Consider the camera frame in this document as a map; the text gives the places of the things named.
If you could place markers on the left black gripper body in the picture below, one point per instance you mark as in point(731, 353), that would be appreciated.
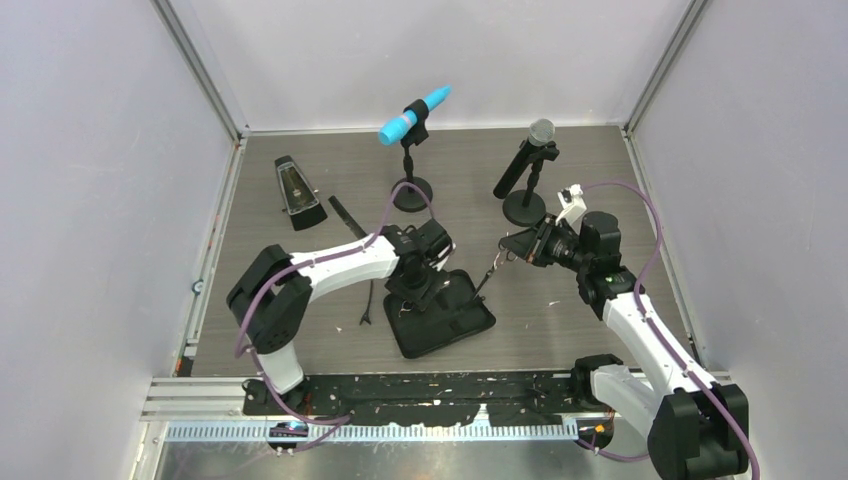
point(420, 288)

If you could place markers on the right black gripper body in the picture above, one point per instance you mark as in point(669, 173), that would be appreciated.
point(553, 244)

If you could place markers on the silver scissors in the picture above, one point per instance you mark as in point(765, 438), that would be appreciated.
point(499, 259)

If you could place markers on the black zip tool case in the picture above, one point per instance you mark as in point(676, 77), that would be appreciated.
point(455, 314)

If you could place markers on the black hair clip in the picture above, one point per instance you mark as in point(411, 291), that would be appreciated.
point(365, 317)

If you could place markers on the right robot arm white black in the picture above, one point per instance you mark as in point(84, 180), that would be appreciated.
point(694, 427)

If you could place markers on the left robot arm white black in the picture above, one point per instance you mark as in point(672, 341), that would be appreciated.
point(270, 299)

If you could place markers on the right black microphone stand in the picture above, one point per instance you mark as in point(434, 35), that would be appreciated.
point(526, 207)

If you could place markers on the black microphone stand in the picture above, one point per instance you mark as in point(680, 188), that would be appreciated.
point(415, 193)
point(526, 207)

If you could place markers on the left black microphone stand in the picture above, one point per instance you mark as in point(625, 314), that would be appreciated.
point(415, 193)

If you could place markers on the black comb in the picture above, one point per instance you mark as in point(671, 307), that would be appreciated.
point(348, 220)

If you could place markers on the black silver microphone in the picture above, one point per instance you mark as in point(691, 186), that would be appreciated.
point(539, 145)

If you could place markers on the black metronome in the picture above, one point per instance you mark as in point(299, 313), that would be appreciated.
point(301, 202)

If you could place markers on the blue microphone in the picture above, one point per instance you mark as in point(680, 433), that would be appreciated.
point(414, 116)

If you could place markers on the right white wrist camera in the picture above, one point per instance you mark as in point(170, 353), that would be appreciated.
point(572, 204)

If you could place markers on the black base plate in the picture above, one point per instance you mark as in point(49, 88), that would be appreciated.
point(509, 398)

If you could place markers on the aluminium rail front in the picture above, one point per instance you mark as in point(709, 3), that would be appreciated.
point(211, 408)

